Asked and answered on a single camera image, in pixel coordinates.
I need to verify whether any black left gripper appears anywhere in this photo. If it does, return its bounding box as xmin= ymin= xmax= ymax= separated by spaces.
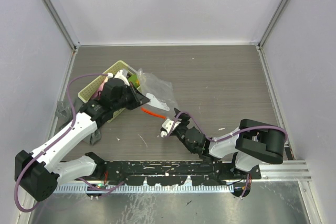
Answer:
xmin=112 ymin=81 xmax=149 ymax=111

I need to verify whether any clear zip bag orange zipper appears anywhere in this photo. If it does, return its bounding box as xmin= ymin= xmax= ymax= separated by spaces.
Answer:
xmin=137 ymin=68 xmax=179 ymax=118

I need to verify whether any green toy lettuce leaf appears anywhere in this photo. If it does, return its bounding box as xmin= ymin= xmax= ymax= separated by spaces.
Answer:
xmin=128 ymin=74 xmax=140 ymax=89

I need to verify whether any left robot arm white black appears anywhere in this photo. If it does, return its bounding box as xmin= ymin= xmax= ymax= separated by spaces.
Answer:
xmin=15 ymin=78 xmax=150 ymax=202

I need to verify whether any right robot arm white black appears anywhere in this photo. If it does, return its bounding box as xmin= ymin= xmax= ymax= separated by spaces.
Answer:
xmin=160 ymin=109 xmax=288 ymax=179

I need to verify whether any purple toy eggplant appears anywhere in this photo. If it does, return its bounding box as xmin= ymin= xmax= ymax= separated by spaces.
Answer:
xmin=92 ymin=77 xmax=109 ymax=99

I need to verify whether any pale green plastic basket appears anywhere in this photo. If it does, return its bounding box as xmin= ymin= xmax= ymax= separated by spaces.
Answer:
xmin=78 ymin=60 xmax=149 ymax=127

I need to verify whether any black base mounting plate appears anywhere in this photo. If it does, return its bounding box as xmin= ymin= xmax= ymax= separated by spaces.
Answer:
xmin=83 ymin=161 xmax=246 ymax=186

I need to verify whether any grey cloth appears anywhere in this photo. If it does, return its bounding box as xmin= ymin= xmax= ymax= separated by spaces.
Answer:
xmin=55 ymin=98 xmax=103 ymax=146

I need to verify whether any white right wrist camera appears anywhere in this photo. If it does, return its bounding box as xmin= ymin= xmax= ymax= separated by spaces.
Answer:
xmin=160 ymin=118 xmax=180 ymax=138

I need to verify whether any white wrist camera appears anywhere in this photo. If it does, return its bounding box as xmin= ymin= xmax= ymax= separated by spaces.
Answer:
xmin=105 ymin=69 xmax=129 ymax=86
xmin=160 ymin=118 xmax=180 ymax=138

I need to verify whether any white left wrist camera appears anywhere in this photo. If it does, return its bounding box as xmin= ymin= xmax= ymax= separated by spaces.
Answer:
xmin=105 ymin=69 xmax=129 ymax=86

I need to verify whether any slotted cable duct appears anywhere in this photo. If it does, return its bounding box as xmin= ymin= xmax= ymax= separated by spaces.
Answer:
xmin=54 ymin=183 xmax=234 ymax=194

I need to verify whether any aluminium frame rail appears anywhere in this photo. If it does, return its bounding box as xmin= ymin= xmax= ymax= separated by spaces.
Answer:
xmin=256 ymin=46 xmax=312 ymax=182

